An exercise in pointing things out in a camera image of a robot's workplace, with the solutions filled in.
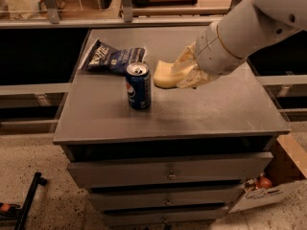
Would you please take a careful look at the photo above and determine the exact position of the metal shelf rail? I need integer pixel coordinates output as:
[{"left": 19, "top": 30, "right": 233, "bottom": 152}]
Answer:
[{"left": 0, "top": 0, "right": 242, "bottom": 28}]

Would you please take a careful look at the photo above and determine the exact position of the blue pepsi can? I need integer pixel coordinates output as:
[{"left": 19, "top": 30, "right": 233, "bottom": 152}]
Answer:
[{"left": 126, "top": 62, "right": 152, "bottom": 109}]

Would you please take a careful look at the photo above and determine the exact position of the top grey drawer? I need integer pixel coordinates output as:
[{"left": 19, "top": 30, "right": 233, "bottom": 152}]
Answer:
[{"left": 67, "top": 152, "right": 272, "bottom": 188}]

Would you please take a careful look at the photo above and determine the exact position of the bottom grey drawer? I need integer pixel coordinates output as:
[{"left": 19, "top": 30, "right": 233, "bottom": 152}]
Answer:
[{"left": 103, "top": 206, "right": 228, "bottom": 226}]

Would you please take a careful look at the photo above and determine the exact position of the cardboard box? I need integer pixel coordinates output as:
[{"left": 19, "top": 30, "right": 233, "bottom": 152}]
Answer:
[{"left": 230, "top": 134, "right": 307, "bottom": 213}]

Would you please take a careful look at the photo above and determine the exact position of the orange black tool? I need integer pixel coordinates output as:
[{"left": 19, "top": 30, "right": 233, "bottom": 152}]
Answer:
[{"left": 0, "top": 203, "right": 20, "bottom": 220}]

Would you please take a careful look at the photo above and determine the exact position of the grey drawer cabinet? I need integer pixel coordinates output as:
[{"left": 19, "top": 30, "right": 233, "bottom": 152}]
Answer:
[{"left": 52, "top": 25, "right": 292, "bottom": 227}]

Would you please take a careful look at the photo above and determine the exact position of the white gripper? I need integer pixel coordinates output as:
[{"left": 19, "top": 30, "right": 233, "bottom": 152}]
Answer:
[{"left": 171, "top": 21, "right": 247, "bottom": 88}]

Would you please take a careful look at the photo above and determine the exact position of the black metal bar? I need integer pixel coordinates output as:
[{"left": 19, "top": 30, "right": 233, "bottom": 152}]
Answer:
[{"left": 14, "top": 172, "right": 47, "bottom": 230}]

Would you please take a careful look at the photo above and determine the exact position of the red onion in box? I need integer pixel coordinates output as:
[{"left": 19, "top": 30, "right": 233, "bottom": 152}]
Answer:
[{"left": 258, "top": 174, "right": 272, "bottom": 189}]

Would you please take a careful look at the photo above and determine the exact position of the dark blue chip bag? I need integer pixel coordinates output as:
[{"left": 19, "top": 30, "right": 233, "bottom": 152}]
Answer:
[{"left": 81, "top": 39, "right": 145, "bottom": 76}]

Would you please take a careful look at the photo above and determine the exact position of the grey drawer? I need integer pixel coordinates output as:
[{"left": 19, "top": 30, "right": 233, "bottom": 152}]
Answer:
[
  {"left": 103, "top": 206, "right": 228, "bottom": 226},
  {"left": 67, "top": 152, "right": 272, "bottom": 188},
  {"left": 88, "top": 186, "right": 243, "bottom": 211}
]

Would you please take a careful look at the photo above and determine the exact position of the middle grey drawer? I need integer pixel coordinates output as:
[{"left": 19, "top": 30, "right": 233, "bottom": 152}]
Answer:
[{"left": 88, "top": 186, "right": 243, "bottom": 211}]

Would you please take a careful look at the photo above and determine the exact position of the yellow sponge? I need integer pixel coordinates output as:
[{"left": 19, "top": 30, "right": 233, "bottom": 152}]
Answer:
[{"left": 153, "top": 60, "right": 186, "bottom": 89}]

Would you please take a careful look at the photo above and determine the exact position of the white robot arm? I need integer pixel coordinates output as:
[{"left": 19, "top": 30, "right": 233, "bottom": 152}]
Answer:
[{"left": 171, "top": 0, "right": 307, "bottom": 88}]

